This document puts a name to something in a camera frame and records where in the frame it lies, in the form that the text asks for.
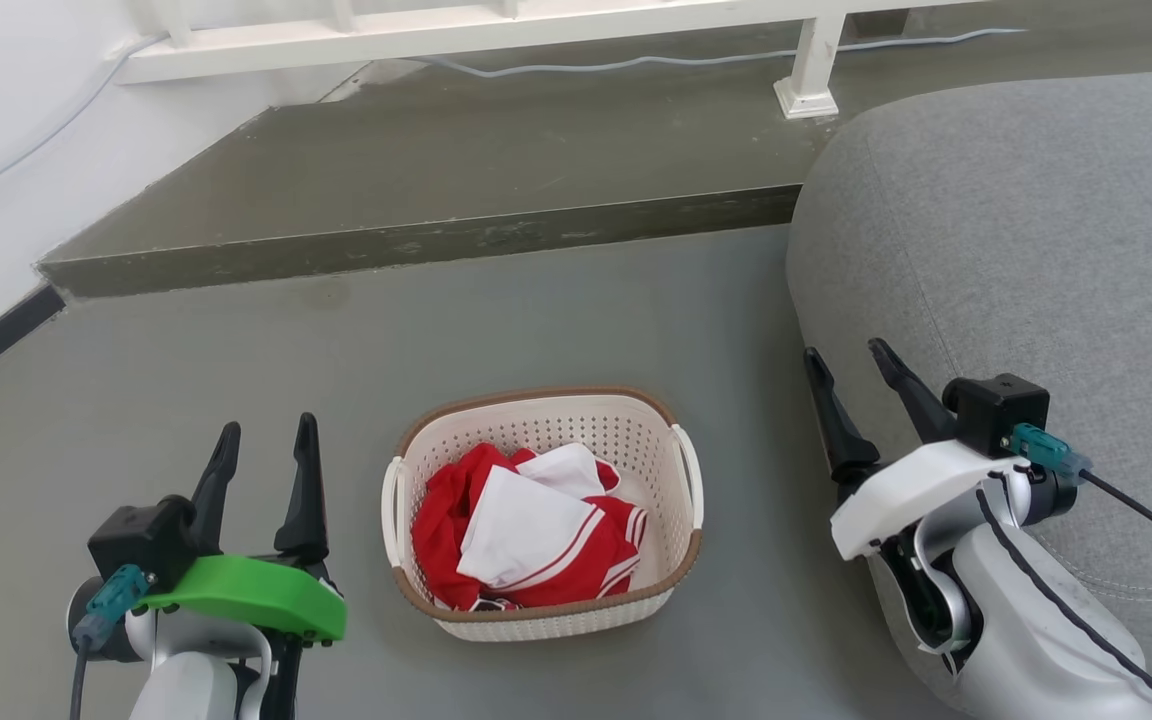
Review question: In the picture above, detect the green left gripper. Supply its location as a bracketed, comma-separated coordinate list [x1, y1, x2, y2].
[141, 413, 347, 643]

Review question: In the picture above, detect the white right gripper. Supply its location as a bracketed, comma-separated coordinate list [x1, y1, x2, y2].
[804, 338, 1032, 561]

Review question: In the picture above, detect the white perforated plastic laundry basket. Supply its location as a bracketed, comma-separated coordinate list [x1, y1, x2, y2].
[381, 386, 705, 642]

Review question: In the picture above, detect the red garment with white stripes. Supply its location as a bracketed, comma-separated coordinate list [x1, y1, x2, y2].
[411, 443, 649, 611]

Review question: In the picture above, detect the grey fabric sofa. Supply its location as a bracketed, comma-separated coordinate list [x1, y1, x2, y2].
[786, 65, 1152, 720]

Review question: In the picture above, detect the white wooden railing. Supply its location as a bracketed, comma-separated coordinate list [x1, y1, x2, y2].
[116, 0, 997, 121]

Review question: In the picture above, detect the teal right camera connector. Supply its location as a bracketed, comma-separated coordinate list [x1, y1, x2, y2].
[1001, 423, 1092, 477]

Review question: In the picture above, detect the teal camera connector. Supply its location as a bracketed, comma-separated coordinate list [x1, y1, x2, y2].
[73, 565, 153, 651]
[1001, 423, 1092, 477]

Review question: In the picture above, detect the teal left camera connector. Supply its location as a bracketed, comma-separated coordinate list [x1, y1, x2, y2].
[73, 565, 153, 651]

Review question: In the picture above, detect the black left camera cable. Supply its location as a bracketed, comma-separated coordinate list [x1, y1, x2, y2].
[68, 640, 93, 720]

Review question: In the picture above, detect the black camera cable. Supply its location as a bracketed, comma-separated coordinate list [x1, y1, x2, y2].
[68, 640, 93, 720]
[1081, 470, 1152, 553]

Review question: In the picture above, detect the black right camera cable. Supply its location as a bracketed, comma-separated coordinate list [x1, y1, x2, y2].
[1081, 470, 1152, 553]

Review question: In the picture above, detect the light blue cable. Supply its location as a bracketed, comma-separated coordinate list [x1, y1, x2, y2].
[0, 28, 1027, 227]

